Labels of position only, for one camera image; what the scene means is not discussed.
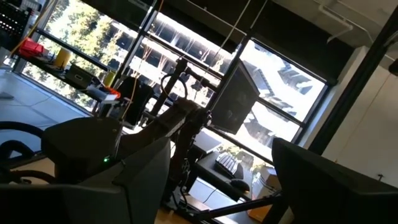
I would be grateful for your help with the black office chair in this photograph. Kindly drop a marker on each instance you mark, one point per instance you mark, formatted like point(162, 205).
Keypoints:
point(135, 99)

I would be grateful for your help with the black desk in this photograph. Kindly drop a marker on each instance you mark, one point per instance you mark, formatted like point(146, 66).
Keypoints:
point(208, 168)

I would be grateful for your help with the grey storage box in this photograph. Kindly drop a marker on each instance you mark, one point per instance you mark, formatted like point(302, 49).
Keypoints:
point(77, 76)

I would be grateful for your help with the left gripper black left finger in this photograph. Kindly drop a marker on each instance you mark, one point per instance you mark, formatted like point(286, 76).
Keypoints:
point(130, 193)

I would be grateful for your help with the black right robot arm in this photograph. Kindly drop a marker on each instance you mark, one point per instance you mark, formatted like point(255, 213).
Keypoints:
point(81, 146)

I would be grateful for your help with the black computer mouse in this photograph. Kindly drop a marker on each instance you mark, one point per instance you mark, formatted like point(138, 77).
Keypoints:
point(240, 185)

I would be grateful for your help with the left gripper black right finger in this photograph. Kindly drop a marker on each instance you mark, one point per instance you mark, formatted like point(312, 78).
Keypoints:
point(326, 193)

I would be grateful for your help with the black window frame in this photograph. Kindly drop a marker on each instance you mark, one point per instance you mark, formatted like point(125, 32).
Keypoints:
point(280, 111)

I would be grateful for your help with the red storage bin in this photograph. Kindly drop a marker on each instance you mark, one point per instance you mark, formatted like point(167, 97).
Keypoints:
point(31, 48)

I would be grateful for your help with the black stand pole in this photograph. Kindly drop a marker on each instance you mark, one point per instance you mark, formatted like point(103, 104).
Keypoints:
point(174, 77)

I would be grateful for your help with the black keyboard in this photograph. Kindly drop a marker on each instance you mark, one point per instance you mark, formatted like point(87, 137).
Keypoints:
point(227, 163)

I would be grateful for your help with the black workbench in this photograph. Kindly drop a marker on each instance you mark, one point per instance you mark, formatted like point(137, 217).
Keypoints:
point(46, 69)

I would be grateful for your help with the black computer monitor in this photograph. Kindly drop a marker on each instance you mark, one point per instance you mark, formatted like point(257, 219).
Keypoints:
point(233, 102)

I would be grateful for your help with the yellow container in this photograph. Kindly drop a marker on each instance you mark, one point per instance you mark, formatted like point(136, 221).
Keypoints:
point(109, 78)
point(62, 57)

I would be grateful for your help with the white ceiling pipe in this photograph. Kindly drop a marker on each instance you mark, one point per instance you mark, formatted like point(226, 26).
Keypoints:
point(337, 21)

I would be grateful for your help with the black pegboard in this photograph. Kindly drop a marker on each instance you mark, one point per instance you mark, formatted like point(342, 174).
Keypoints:
point(12, 18)

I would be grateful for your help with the cardboard box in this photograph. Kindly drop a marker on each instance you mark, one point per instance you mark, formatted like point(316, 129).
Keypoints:
point(264, 183)

